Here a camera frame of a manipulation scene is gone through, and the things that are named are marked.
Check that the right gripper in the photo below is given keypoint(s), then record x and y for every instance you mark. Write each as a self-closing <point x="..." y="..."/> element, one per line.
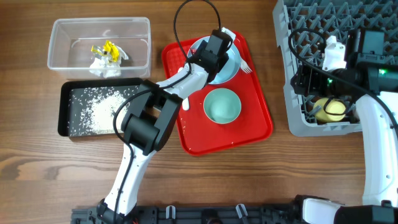
<point x="307" y="76"/>

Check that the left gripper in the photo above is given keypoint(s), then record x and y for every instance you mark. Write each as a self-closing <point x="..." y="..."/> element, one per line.
<point x="224" y="61"/>

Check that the mint green bowl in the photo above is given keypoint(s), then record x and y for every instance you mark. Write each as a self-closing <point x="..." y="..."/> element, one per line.
<point x="222" y="106"/>

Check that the yellow snack wrapper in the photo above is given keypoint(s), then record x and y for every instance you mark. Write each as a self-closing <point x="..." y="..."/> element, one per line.
<point x="108" y="51"/>

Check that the white napkin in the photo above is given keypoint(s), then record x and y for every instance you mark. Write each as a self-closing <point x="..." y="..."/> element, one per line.
<point x="104" y="68"/>

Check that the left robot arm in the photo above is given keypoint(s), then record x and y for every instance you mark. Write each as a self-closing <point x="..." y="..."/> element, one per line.
<point x="147" y="126"/>

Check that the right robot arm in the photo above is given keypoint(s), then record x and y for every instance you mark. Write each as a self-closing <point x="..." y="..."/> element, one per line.
<point x="374" y="88"/>

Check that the grey dishwasher rack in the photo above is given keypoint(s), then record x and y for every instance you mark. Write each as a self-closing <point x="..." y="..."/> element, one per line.
<point x="331" y="18"/>

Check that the clear plastic waste bin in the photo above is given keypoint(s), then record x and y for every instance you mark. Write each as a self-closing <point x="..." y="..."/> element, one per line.
<point x="71" y="41"/>

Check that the light blue plate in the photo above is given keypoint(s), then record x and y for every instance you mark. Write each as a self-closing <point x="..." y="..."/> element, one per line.
<point x="231" y="67"/>

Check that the white plastic fork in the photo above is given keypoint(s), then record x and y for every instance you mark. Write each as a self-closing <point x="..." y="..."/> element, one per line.
<point x="245" y="67"/>

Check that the yellow cup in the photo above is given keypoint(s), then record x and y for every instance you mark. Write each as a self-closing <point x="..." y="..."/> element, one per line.
<point x="335" y="111"/>

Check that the white plastic spoon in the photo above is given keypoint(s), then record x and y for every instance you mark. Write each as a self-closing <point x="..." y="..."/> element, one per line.
<point x="185" y="104"/>

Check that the red serving tray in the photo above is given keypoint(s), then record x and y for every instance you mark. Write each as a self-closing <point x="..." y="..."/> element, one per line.
<point x="199" y="135"/>

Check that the black tray with rice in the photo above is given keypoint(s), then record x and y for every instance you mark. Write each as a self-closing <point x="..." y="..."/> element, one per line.
<point x="87" y="108"/>

